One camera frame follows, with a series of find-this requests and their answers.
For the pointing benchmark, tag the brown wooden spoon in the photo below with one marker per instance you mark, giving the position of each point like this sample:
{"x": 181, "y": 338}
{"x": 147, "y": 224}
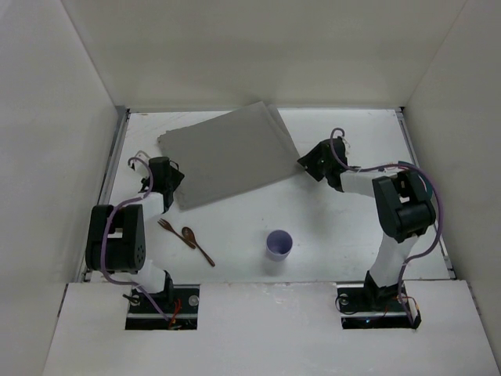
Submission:
{"x": 190, "y": 237}

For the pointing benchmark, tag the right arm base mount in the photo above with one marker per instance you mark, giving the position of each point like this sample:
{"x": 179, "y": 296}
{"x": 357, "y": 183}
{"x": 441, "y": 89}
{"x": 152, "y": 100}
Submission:
{"x": 358, "y": 312}

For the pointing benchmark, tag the white plate with green rim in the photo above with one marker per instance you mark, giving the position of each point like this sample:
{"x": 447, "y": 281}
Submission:
{"x": 427, "y": 185}

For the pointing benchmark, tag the grey cloth placemat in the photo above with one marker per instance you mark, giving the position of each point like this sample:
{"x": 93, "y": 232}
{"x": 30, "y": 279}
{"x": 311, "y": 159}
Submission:
{"x": 231, "y": 154}

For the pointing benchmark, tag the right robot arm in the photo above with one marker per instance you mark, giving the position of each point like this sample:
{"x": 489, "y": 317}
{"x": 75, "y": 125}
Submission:
{"x": 404, "y": 211}

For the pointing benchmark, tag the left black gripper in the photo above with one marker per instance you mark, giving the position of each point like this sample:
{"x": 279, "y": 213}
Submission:
{"x": 172, "y": 180}

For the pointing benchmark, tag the brown wooden fork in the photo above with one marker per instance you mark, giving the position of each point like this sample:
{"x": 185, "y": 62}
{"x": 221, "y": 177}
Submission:
{"x": 167, "y": 226}

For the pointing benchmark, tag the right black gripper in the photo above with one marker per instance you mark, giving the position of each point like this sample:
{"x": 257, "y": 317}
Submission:
{"x": 313, "y": 160}

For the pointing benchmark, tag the purple plastic cup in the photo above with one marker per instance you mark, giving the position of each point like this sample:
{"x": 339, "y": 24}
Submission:
{"x": 278, "y": 245}

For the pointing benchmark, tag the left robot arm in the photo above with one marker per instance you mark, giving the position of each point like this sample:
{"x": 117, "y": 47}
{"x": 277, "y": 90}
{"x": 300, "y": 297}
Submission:
{"x": 116, "y": 242}

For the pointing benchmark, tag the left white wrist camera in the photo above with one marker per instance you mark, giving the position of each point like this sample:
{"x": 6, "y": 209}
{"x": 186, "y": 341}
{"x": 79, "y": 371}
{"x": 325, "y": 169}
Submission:
{"x": 140, "y": 158}

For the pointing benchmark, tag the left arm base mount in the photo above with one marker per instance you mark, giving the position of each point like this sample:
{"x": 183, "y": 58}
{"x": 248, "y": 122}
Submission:
{"x": 180, "y": 310}

